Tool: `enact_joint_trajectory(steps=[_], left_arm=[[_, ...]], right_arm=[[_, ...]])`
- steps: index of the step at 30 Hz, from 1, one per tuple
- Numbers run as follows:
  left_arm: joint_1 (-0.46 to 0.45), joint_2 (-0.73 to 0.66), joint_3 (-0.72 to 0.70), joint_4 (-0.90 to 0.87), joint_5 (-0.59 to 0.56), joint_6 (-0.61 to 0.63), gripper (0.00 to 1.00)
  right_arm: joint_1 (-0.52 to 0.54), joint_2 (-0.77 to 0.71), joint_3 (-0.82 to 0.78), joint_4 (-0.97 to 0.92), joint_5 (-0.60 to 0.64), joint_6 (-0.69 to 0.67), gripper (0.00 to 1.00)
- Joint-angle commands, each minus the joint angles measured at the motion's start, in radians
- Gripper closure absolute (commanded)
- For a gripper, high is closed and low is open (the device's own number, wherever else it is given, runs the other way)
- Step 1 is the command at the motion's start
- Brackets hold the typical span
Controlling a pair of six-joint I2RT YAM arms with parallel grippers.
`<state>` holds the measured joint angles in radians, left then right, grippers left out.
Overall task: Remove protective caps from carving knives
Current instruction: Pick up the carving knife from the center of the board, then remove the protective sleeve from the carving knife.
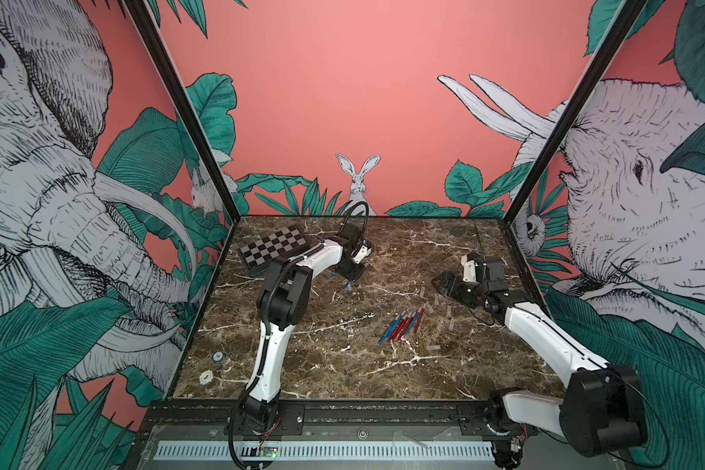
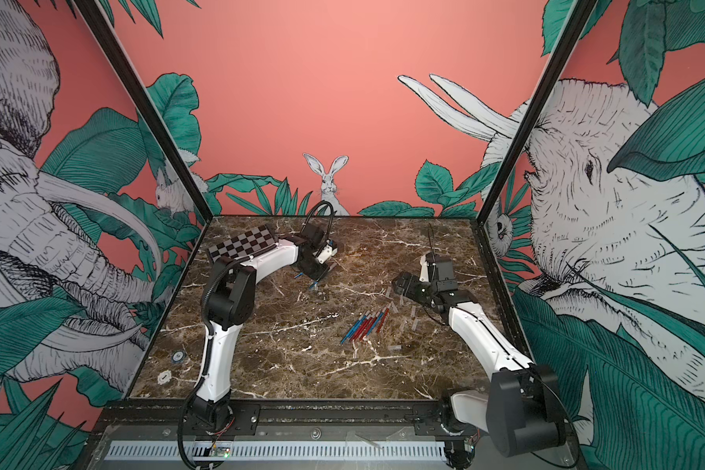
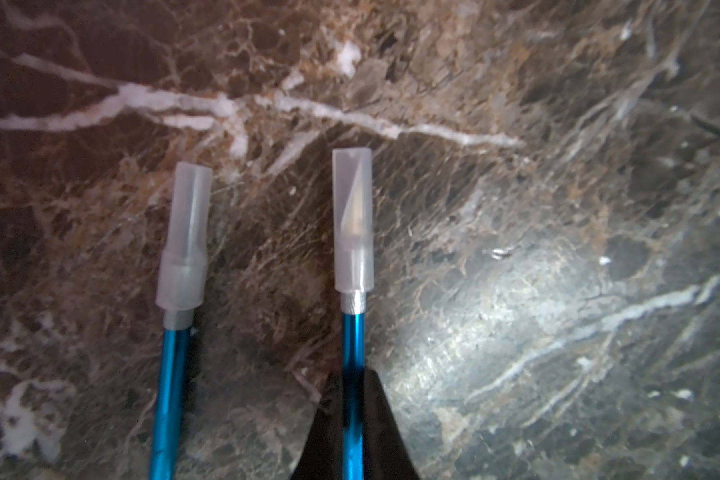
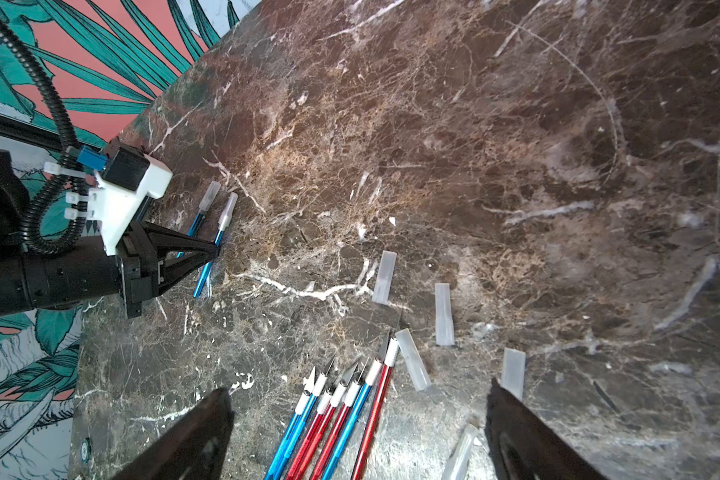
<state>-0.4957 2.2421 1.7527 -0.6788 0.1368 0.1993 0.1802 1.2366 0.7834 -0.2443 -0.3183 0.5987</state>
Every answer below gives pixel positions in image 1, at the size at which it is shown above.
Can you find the right black frame post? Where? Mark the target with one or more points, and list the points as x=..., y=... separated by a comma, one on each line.
x=620, y=26

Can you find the black white checkerboard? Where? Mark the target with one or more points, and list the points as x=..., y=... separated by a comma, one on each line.
x=286, y=242

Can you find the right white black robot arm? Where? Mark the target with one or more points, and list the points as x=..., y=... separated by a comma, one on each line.
x=602, y=410

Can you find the white perforated cable duct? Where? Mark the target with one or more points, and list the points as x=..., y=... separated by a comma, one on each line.
x=323, y=451

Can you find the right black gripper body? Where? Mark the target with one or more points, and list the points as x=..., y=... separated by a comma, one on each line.
x=467, y=291

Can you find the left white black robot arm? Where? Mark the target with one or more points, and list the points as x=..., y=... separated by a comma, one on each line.
x=283, y=303

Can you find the blue knife bottom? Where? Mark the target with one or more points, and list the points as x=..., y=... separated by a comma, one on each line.
x=411, y=325

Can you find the black front rail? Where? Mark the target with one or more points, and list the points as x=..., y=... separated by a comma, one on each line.
x=472, y=418

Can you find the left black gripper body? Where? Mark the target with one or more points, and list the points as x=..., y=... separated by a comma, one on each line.
x=352, y=271

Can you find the left black frame post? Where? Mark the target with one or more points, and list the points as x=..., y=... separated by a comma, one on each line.
x=142, y=18

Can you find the black frame post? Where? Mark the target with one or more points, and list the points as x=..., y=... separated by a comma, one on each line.
x=620, y=26
x=142, y=18

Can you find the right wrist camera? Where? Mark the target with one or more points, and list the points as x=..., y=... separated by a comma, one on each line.
x=469, y=270

